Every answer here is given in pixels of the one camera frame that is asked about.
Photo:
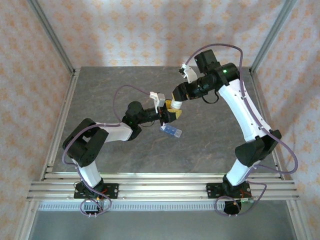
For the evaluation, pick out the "blue weekly pill organizer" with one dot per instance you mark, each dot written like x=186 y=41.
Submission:
x=171 y=130

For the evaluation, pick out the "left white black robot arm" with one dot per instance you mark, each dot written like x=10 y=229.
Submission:
x=117 y=131

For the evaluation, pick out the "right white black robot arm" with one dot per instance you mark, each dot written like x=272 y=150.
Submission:
x=237 y=107

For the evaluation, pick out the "wide aluminium extrusion beam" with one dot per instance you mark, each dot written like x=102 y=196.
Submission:
x=162 y=190

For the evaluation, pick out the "narrow aluminium extrusion rail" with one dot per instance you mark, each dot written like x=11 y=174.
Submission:
x=162 y=176

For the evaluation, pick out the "aluminium side rail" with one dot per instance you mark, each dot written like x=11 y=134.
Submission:
x=60 y=125
x=271 y=112

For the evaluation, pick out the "aluminium frame post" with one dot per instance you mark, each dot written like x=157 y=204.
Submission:
x=50 y=37
x=273 y=37

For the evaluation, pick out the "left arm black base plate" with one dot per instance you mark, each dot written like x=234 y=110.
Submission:
x=112 y=190

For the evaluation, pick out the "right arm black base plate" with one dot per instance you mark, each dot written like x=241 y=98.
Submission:
x=212 y=190

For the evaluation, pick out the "aluminium frame leg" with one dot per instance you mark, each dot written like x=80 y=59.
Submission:
x=26 y=220
x=297 y=220

